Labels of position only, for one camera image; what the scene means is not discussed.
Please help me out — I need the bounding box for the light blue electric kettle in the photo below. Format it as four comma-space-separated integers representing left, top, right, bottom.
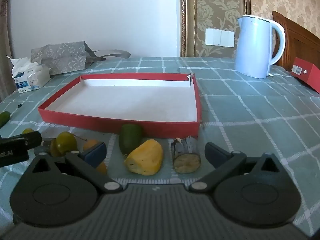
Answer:
234, 14, 286, 79

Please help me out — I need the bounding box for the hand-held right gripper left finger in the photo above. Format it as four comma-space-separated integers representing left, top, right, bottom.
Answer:
26, 142, 123, 195

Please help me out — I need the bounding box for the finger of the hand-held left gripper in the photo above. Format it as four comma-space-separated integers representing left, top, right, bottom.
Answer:
0, 131, 42, 151

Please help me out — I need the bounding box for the red box with label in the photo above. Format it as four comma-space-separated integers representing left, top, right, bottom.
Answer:
291, 57, 320, 94

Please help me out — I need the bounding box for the red shallow cardboard box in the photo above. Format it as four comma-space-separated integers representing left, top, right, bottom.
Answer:
37, 72, 202, 138

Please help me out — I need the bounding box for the brown wooden chair back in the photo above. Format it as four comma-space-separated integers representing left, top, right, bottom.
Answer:
272, 11, 320, 73

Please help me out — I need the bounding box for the yellow fruit piece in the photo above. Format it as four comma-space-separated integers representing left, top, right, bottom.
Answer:
82, 139, 108, 175
124, 139, 164, 176

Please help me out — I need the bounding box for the green tomato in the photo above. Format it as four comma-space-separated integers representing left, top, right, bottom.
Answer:
55, 131, 78, 155
49, 140, 62, 158

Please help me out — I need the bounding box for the white wall switch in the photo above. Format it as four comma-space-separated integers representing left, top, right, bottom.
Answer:
205, 28, 235, 47

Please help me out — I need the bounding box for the white blue tissue pack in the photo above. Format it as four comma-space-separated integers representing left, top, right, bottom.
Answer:
6, 55, 52, 94

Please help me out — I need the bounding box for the green checked tablecloth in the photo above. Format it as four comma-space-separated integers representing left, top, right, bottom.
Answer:
0, 56, 320, 238

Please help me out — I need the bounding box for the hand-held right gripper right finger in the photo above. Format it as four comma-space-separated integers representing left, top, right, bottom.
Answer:
188, 142, 288, 194

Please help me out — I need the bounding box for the cut cucumber piece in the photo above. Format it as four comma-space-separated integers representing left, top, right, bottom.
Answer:
0, 111, 11, 128
118, 124, 144, 155

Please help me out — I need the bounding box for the gold ornate wall trim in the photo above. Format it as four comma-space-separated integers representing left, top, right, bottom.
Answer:
178, 0, 251, 58

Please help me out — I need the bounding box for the beige floral curtain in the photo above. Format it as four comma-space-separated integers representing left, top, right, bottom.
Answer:
0, 0, 16, 103

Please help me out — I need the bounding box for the grey patterned gift bag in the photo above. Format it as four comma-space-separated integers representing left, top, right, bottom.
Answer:
30, 41, 132, 76

